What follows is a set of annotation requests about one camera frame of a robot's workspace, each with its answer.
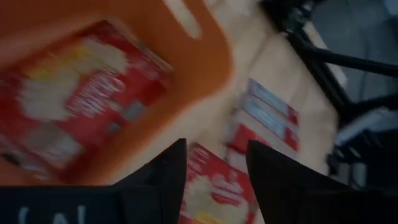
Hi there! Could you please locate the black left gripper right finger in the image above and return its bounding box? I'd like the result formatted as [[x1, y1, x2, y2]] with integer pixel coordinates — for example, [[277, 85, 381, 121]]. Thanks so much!
[[245, 139, 354, 224]]

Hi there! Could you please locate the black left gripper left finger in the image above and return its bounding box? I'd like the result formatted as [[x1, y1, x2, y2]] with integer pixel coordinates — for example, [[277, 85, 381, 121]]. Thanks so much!
[[116, 138, 187, 224]]

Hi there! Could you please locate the orange plastic basket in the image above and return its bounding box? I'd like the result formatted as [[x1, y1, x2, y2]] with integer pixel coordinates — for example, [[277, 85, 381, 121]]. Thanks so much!
[[0, 0, 234, 187]]

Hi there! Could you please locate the black aluminium table frame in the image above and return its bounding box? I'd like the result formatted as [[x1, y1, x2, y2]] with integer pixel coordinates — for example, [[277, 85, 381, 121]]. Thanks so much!
[[260, 0, 398, 127]]

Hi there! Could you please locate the red popcorn bag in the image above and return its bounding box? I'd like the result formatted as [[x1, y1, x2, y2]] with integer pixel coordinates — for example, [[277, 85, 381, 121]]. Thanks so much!
[[178, 142, 259, 224], [225, 77, 302, 163], [0, 20, 174, 184]]

